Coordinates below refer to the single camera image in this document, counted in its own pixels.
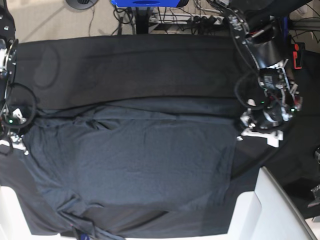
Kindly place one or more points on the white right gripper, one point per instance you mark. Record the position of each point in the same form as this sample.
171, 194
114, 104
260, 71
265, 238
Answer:
13, 142

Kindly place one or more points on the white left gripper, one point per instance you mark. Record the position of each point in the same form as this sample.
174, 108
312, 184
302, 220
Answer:
259, 124

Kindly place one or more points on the dark blue-grey T-shirt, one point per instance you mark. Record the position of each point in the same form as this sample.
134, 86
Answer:
137, 168

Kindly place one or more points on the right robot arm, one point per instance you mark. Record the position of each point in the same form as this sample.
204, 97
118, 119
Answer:
11, 121

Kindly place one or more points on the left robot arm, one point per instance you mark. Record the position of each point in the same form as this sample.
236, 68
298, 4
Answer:
260, 32

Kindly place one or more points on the white foam block right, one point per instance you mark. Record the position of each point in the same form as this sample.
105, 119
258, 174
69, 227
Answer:
267, 213

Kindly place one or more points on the white foam block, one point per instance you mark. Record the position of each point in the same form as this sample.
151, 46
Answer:
13, 225
267, 213

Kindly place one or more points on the white foam block left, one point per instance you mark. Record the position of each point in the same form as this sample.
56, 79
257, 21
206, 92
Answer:
13, 225

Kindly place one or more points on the black table cloth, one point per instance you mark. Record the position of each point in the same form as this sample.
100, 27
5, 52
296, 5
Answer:
80, 72

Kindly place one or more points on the red and black clamp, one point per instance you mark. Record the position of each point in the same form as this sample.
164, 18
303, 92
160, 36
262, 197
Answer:
298, 50

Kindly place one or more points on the blue clamp at front edge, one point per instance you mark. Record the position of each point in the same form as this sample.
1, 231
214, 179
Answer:
81, 236

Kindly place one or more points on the round black floor grommet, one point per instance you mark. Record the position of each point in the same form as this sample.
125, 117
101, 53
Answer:
81, 4

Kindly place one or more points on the white power strip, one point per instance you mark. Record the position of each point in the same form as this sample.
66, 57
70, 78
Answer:
183, 18

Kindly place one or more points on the blue box on stand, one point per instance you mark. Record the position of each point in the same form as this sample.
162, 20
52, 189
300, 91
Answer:
149, 3

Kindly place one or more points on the black table stand column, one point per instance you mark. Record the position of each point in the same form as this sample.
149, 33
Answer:
142, 16

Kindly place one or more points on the black metal bracket right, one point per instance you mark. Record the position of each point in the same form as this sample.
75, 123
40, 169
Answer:
316, 194

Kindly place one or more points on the blue clamp with black handle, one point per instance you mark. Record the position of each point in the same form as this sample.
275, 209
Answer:
285, 31

